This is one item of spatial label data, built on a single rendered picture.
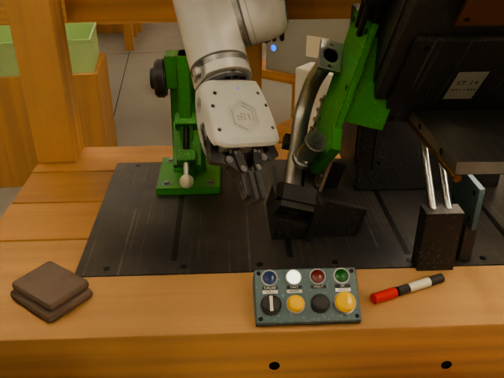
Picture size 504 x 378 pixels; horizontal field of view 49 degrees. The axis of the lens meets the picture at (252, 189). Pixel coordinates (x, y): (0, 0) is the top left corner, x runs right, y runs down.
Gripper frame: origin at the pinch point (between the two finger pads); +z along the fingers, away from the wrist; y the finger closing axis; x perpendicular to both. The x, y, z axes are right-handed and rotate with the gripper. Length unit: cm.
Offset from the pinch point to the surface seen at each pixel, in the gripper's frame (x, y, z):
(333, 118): 3.1, 20.5, -11.3
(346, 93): -2.2, 19.9, -13.1
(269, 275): 7.9, 4.1, 10.8
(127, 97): 318, 110, -182
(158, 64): 25.5, 3.1, -34.3
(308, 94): 11.2, 24.1, -20.2
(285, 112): 243, 199, -130
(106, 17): 42, 1, -56
